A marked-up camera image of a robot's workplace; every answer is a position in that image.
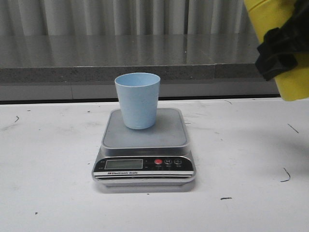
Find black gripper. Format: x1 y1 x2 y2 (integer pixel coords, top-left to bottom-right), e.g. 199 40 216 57
255 0 309 81

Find yellow squeeze bottle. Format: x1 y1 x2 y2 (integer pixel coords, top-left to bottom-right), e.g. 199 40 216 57
244 0 309 101

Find light blue plastic cup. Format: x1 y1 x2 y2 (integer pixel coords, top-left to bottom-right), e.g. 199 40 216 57
114 72 160 130

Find silver electronic kitchen scale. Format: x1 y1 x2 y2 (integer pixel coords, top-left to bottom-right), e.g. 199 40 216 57
92 108 196 193

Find grey stone counter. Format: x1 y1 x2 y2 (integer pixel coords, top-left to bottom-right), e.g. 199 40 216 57
0 34 279 102

